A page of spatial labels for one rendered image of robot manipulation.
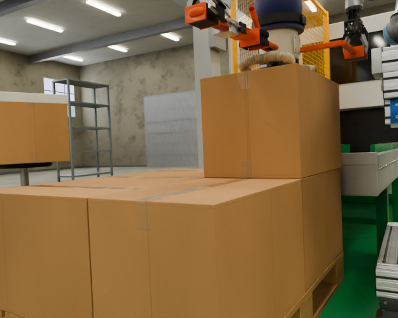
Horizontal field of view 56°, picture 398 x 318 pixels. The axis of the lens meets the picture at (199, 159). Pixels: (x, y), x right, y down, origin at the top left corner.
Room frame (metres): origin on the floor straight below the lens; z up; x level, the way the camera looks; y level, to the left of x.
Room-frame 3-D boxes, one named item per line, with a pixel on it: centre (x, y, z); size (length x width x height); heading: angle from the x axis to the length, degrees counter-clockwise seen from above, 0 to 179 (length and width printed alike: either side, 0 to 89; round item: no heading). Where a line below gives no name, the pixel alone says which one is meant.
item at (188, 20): (1.16, -0.03, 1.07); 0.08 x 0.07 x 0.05; 146
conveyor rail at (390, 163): (2.77, -1.47, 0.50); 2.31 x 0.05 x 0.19; 147
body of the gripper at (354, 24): (1.73, -0.74, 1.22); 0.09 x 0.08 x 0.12; 147
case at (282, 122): (1.65, -0.35, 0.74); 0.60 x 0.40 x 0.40; 146
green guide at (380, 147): (3.10, -1.61, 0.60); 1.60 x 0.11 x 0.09; 147
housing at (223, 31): (1.27, -0.11, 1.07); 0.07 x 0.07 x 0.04; 56
